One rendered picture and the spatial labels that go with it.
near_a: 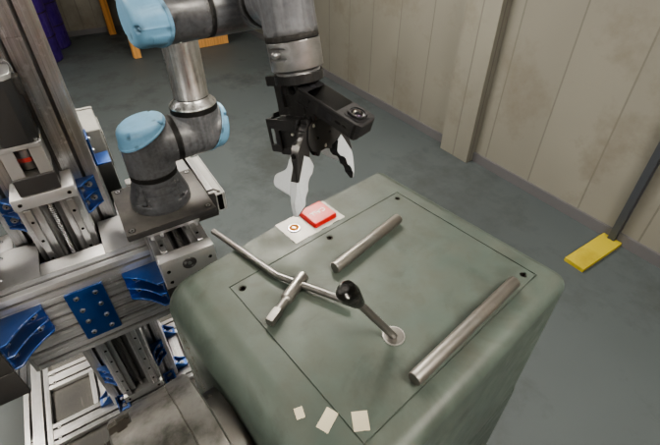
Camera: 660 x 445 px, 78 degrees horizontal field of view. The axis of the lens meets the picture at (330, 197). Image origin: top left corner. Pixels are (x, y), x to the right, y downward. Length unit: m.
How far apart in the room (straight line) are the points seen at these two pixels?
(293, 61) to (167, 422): 0.52
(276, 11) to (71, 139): 0.78
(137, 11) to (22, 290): 0.83
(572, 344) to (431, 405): 1.90
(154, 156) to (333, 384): 0.68
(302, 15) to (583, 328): 2.30
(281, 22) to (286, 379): 0.50
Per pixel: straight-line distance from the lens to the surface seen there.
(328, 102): 0.57
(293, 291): 0.73
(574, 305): 2.70
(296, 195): 0.60
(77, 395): 2.09
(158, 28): 0.61
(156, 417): 0.70
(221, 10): 0.63
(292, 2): 0.57
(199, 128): 1.08
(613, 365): 2.53
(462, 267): 0.83
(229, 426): 0.71
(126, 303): 1.31
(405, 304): 0.74
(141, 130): 1.05
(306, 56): 0.58
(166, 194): 1.11
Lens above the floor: 1.83
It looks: 37 degrees down
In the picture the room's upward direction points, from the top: straight up
